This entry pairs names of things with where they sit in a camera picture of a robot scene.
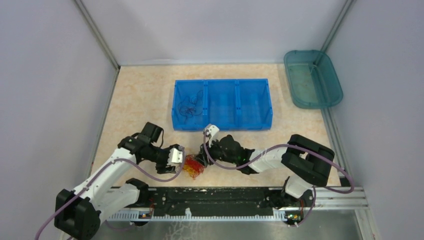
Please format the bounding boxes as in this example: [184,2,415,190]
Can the teal translucent plastic tub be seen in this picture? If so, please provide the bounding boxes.
[283,50,344,109]

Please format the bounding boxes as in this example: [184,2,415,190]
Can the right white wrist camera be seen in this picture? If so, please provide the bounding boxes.
[202,124,220,147]

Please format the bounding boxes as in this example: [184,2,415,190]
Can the aluminium frame rail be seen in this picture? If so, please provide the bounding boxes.
[117,188,368,209]

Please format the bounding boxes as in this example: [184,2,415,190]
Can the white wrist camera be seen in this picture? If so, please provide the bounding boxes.
[202,124,220,147]
[167,146,185,166]

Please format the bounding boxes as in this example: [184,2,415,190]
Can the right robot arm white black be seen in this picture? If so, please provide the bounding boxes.
[194,134,335,206]

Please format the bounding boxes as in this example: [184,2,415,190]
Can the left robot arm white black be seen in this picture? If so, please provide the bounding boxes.
[53,122,185,240]

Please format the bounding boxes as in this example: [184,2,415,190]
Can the blue three-compartment plastic bin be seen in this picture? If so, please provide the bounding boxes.
[171,78,273,132]

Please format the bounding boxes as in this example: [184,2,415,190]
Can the white cable duct strip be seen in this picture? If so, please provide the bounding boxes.
[107,208,288,223]

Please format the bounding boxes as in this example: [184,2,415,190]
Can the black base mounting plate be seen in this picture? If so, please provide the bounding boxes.
[118,186,316,218]

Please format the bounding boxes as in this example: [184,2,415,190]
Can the purple camera cable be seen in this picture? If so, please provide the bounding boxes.
[34,147,186,240]
[202,129,355,228]

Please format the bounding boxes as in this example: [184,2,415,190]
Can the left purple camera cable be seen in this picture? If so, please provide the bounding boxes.
[34,147,186,240]

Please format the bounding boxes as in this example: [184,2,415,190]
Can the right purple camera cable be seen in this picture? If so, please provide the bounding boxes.
[202,129,355,228]

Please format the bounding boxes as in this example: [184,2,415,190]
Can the red wire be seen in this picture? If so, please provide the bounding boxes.
[183,154,206,176]

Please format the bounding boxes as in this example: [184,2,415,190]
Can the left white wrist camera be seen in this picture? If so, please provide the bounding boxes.
[167,146,185,166]

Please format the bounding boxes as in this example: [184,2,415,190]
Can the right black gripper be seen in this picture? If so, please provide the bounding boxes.
[193,135,238,166]

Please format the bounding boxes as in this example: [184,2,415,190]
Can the purple thin wires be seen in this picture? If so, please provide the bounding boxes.
[178,89,205,124]

